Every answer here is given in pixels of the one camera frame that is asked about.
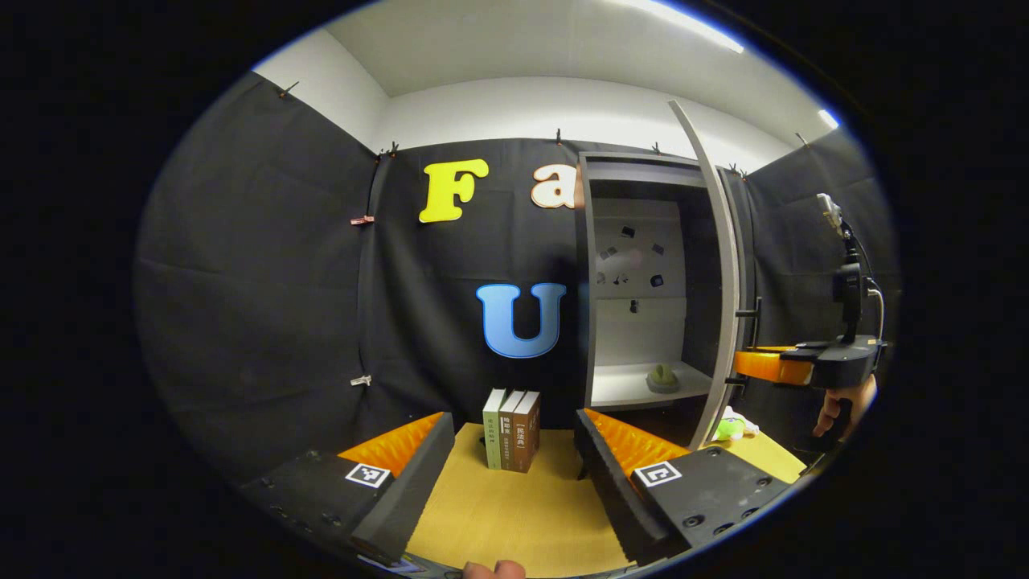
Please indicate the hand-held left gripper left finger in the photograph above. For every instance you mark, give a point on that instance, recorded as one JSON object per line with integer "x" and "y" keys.
{"x": 406, "y": 498}

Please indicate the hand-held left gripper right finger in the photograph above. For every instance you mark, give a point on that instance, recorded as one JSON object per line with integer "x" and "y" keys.
{"x": 619, "y": 498}

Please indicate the green book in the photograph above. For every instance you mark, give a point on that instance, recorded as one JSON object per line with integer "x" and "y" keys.
{"x": 493, "y": 434}

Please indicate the black backdrop cloth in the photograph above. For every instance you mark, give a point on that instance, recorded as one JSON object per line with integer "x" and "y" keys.
{"x": 241, "y": 281}

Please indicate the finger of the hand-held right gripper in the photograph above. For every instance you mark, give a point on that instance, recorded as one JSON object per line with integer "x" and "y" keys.
{"x": 768, "y": 366}

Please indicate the small ceiling light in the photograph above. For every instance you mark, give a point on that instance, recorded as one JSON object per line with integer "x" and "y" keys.
{"x": 829, "y": 119}

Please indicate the dark brown book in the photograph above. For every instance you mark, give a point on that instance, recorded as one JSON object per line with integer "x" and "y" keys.
{"x": 510, "y": 438}

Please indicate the green and white plush toy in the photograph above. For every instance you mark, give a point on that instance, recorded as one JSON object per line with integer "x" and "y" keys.
{"x": 730, "y": 428}

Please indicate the white clip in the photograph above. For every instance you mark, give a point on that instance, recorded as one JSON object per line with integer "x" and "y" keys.
{"x": 361, "y": 379}

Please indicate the small green bottle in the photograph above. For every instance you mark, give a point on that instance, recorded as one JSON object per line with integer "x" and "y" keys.
{"x": 662, "y": 374}

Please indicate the long ceiling light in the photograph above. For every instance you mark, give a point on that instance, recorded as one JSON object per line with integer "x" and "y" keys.
{"x": 691, "y": 26}

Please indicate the beige cabinet door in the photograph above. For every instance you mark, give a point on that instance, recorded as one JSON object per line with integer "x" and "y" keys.
{"x": 727, "y": 322}

